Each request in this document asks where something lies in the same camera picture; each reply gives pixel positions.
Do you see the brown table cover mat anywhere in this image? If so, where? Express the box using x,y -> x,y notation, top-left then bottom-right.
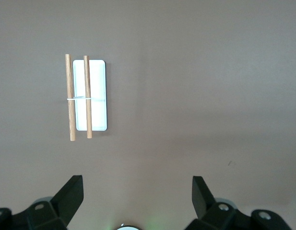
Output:
0,0 -> 296,230

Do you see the white towel rack base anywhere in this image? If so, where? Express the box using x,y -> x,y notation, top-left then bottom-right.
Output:
72,59 -> 108,131

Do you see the white wire rack bracket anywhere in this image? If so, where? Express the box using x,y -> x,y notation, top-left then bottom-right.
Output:
66,96 -> 107,101

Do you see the wooden towel rack rod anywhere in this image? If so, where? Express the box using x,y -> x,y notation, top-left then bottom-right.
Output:
65,54 -> 77,142
83,55 -> 94,139

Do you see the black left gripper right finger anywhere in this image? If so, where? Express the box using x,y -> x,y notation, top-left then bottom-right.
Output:
186,176 -> 292,230

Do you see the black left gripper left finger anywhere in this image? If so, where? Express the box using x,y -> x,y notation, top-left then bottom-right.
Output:
0,175 -> 84,230

